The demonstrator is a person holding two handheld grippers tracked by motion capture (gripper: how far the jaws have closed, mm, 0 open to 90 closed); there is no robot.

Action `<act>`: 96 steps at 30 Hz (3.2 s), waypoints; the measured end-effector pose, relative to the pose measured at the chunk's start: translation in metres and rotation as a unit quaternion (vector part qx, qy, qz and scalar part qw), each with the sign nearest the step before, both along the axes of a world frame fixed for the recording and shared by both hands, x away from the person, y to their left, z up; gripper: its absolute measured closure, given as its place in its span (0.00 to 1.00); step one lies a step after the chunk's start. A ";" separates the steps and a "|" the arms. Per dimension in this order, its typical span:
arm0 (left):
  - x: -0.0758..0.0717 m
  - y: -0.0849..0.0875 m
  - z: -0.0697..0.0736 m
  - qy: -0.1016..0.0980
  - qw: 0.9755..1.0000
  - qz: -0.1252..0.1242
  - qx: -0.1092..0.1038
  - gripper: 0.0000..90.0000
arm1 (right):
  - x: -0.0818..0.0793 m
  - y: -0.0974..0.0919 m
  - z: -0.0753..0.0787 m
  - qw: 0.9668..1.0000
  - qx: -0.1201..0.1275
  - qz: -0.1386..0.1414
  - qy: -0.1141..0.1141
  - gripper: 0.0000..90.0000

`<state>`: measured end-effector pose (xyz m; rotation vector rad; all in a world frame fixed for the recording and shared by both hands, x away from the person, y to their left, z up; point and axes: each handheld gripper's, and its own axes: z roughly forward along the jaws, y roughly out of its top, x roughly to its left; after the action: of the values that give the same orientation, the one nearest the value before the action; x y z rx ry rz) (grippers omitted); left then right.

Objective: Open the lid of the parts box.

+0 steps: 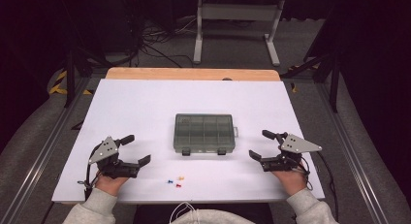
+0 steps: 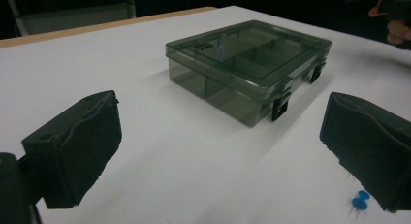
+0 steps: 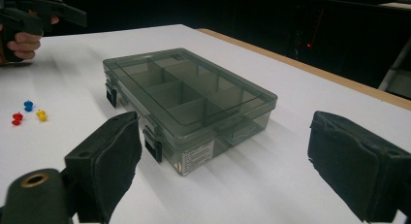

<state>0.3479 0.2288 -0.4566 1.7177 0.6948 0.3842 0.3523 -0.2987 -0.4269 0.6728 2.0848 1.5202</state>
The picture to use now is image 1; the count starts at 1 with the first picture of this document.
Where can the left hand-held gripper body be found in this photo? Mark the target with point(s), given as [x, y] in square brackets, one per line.
[110, 162]

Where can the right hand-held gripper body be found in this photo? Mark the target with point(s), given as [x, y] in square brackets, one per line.
[295, 145]

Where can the clear grey compartment box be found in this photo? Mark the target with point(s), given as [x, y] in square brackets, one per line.
[203, 133]

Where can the person's left hand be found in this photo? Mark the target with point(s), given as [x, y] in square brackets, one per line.
[110, 184]

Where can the person's right hand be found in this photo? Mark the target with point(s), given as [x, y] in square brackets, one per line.
[290, 181]

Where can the yellow black floor tape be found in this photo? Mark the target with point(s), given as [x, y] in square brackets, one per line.
[59, 85]
[294, 87]

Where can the person's grey hoodie torso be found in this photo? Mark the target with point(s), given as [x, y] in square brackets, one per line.
[219, 217]

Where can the black metal stand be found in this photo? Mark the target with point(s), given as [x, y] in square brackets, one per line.
[69, 78]
[332, 81]

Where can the wooden table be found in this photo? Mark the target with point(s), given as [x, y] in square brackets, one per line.
[181, 74]

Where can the white metal stand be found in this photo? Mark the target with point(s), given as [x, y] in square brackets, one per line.
[239, 12]

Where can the aluminium rail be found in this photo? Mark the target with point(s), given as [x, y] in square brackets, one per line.
[42, 153]
[352, 153]

